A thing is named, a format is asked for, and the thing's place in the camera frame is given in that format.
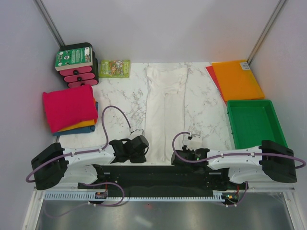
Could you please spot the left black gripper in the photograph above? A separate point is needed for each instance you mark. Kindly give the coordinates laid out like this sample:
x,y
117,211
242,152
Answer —
x,y
141,159

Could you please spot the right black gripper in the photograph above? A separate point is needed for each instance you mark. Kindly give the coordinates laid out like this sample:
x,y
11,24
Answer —
x,y
185,150

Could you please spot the white t shirt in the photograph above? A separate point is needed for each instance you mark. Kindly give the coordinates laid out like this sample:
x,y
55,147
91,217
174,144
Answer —
x,y
165,111

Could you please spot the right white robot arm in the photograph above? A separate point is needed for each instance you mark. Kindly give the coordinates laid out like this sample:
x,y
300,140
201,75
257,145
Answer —
x,y
268,162

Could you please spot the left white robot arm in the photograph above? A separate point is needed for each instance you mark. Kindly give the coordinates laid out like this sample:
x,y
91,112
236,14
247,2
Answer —
x,y
57,165

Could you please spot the blue folded t shirt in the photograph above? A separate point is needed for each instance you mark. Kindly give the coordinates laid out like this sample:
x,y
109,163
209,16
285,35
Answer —
x,y
74,131

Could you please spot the yellow folded t shirt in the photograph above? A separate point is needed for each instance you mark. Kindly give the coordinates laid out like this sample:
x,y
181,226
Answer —
x,y
80,125

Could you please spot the green plastic tray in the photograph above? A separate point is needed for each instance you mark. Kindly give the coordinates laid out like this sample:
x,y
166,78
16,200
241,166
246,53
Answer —
x,y
253,121

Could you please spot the pink folded t shirt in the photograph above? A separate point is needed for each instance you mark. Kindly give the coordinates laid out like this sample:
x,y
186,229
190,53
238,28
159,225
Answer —
x,y
75,93

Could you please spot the lime green picture book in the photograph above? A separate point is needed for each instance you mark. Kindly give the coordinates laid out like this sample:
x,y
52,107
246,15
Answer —
x,y
115,69

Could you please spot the red plastic board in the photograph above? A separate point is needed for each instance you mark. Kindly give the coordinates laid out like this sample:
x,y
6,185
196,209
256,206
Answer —
x,y
215,80

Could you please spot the black pink drawer unit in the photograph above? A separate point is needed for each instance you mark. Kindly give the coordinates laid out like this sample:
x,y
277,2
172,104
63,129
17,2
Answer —
x,y
80,76

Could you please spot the orange plastic board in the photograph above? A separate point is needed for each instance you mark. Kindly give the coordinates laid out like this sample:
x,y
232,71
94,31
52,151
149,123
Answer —
x,y
237,81

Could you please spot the green book on drawers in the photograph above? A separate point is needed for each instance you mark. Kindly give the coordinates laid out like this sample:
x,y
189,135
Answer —
x,y
74,58

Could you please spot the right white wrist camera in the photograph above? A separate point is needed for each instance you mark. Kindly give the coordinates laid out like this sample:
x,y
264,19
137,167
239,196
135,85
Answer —
x,y
193,142

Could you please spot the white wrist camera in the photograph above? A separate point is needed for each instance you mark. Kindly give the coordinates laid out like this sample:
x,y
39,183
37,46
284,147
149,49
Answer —
x,y
135,133
193,142

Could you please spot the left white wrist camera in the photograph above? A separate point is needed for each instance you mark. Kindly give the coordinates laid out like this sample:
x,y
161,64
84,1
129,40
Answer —
x,y
135,133

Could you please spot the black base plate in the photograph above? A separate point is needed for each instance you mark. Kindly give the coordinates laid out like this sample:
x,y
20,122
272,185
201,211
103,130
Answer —
x,y
161,181

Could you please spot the white slotted cable duct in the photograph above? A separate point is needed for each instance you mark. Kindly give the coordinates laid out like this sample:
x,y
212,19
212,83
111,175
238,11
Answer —
x,y
103,196

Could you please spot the aluminium rail frame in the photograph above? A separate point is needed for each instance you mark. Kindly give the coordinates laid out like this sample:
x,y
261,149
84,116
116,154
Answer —
x,y
261,207

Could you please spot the left aluminium corner post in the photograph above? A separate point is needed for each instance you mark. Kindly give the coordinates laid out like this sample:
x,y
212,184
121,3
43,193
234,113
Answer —
x,y
49,21

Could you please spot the aluminium corner post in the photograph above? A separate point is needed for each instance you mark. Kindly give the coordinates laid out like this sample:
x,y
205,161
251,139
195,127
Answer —
x,y
267,28
49,21

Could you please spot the right aluminium corner post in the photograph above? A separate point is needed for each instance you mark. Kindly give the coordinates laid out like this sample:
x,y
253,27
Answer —
x,y
267,28

